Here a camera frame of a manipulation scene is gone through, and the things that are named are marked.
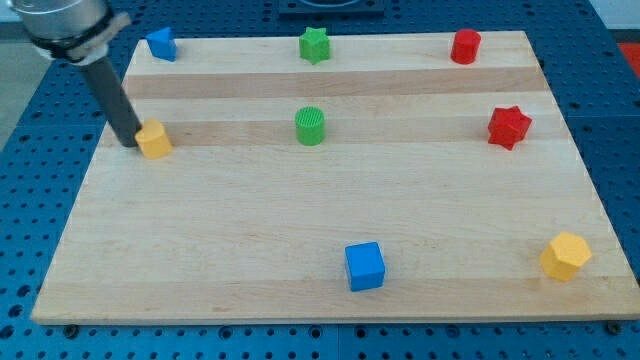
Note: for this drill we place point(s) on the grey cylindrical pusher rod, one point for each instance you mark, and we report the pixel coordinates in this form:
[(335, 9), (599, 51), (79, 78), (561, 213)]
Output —
[(107, 89)]

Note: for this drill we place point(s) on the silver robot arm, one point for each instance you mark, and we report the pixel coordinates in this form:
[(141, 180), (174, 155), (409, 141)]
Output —
[(79, 32)]

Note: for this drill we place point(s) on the blue triangle block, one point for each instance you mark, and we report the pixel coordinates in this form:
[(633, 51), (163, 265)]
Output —
[(162, 44)]

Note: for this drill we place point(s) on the green star block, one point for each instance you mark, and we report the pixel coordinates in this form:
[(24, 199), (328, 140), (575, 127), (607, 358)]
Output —
[(314, 45)]

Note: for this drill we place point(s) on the red star block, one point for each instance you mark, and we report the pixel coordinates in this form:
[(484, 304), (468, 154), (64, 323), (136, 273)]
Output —
[(508, 126)]

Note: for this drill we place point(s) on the yellow rounded block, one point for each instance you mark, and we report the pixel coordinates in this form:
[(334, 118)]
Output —
[(153, 140)]

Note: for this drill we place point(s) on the green cylinder block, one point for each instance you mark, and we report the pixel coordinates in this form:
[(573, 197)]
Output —
[(309, 123)]

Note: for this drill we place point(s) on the blue cube block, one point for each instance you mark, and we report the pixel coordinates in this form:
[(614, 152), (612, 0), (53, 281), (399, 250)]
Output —
[(365, 266)]

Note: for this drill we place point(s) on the wooden board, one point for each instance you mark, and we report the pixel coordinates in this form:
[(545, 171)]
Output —
[(242, 224)]

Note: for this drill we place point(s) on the red cylinder block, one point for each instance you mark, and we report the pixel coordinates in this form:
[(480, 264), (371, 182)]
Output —
[(466, 43)]

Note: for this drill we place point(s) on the yellow hexagon block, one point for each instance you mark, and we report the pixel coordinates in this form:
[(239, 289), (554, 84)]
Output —
[(564, 256)]

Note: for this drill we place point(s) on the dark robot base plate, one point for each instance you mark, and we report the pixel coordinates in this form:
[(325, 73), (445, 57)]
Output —
[(332, 7)]

